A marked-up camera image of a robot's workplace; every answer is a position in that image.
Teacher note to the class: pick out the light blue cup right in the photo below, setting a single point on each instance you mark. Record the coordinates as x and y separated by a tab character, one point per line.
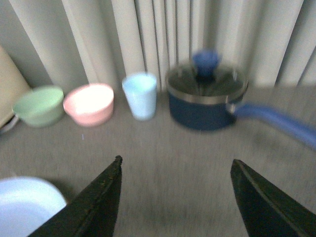
141	93

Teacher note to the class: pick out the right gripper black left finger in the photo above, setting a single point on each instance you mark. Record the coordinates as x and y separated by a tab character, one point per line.
94	211

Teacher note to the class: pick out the pink bowl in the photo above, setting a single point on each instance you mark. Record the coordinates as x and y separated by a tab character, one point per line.
90	105

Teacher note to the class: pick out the green bowl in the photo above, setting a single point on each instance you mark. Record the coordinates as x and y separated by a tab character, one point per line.
40	107

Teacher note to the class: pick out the light blue plate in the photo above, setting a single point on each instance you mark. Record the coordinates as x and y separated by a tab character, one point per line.
26	203

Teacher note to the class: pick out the dark blue pot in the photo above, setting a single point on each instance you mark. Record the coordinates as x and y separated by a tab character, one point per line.
210	113

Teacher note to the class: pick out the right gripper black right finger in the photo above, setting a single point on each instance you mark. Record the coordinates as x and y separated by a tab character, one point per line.
266	210

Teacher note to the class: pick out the glass pot lid blue knob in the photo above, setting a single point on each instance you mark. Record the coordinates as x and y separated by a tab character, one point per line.
206	80

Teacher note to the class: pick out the cream white toaster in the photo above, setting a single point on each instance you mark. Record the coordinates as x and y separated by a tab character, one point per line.
12	86

